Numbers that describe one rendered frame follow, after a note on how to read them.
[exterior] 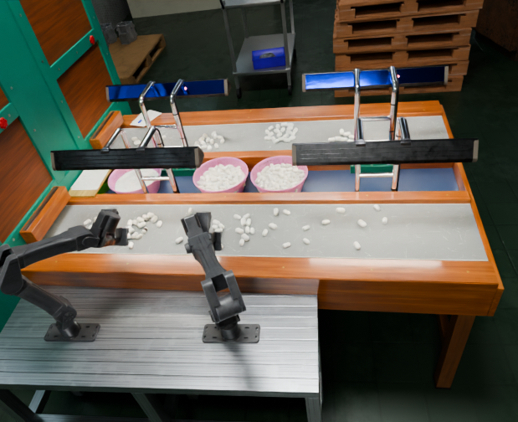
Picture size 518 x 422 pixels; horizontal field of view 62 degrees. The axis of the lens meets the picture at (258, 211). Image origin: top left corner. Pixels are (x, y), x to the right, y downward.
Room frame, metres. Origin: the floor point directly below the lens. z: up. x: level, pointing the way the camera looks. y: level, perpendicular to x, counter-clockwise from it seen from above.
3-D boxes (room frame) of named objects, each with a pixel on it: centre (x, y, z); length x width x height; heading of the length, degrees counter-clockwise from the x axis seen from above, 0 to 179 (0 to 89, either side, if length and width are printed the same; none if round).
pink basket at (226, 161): (1.67, 0.15, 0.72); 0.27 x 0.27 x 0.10
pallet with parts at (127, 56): (5.21, 1.36, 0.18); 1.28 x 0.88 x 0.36; 168
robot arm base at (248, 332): (0.86, 0.17, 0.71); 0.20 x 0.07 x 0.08; 78
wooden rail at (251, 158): (1.79, -0.05, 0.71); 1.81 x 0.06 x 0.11; 75
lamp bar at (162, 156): (1.47, 0.48, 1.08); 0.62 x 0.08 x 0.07; 75
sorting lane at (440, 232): (1.30, 0.07, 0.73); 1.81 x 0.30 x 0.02; 75
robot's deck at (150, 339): (1.16, 0.41, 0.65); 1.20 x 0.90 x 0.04; 78
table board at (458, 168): (1.40, -0.90, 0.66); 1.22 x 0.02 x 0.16; 165
